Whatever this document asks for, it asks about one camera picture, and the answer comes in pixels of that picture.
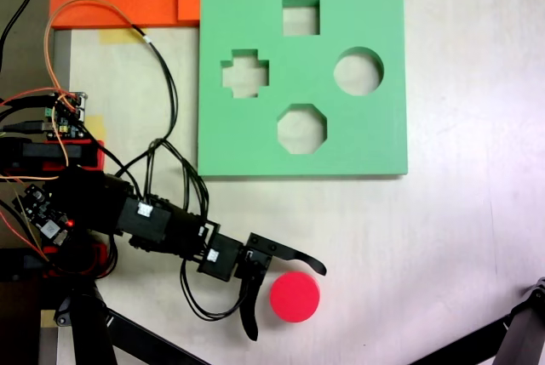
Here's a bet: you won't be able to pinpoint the thin orange base wires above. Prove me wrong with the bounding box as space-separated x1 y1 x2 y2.
0 171 60 262

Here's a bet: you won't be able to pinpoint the black camera tripod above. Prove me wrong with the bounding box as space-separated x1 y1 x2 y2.
53 283 212 365

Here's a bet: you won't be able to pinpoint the red cylinder block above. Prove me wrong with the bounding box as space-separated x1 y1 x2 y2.
268 271 321 323

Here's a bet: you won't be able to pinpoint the black arm wire bundle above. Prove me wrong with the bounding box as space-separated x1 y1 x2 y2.
146 138 212 230

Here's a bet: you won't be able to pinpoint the circuit board with green terminal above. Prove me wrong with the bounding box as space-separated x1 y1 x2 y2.
41 90 89 143

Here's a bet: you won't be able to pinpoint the yellow masking tape piece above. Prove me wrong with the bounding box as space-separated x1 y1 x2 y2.
100 28 142 46
86 115 106 137

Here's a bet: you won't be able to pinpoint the black notched tripod stack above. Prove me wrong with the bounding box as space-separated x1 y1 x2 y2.
408 275 545 365

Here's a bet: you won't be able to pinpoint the black USB plug cable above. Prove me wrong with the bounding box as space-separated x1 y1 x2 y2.
0 119 55 134

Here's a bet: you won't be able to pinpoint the black gripper wire loop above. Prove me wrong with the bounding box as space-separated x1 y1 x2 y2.
180 254 256 322

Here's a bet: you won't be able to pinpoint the green shape-hole board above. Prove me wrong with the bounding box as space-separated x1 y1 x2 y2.
196 0 410 179

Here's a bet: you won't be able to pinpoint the long black cable pair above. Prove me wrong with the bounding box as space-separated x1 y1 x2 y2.
113 23 180 180

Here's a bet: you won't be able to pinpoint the long orange wire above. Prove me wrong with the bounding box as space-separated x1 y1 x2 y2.
43 0 138 100

